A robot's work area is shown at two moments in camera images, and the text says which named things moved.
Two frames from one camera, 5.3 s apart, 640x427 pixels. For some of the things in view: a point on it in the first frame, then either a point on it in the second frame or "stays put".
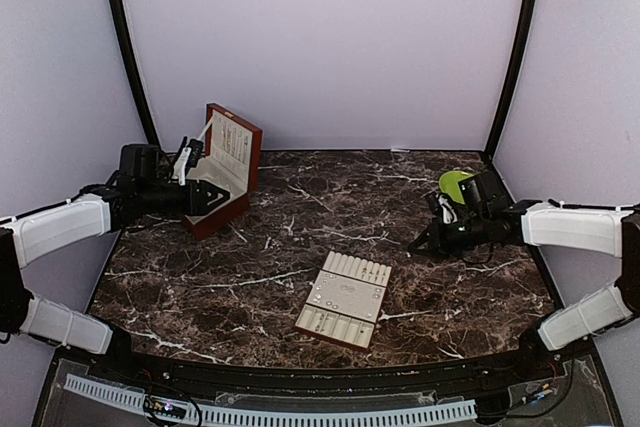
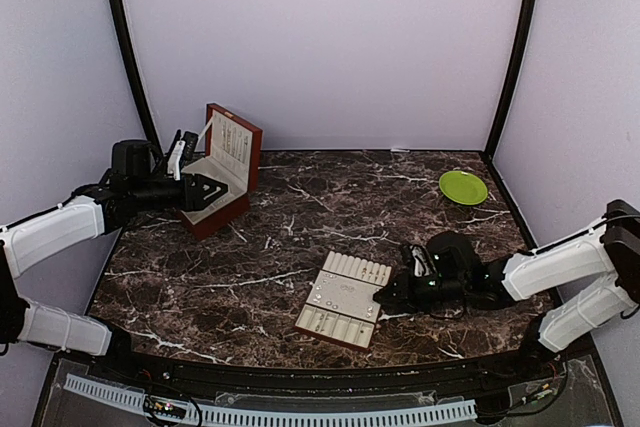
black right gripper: (437, 243) to (405, 299)
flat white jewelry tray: (346, 299) stays put
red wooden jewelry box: (231, 160) stays put
